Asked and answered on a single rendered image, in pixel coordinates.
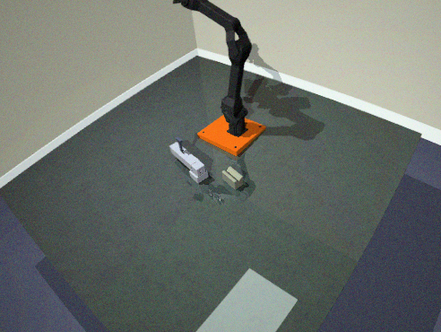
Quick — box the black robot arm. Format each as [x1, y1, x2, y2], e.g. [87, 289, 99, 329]
[173, 0, 252, 137]

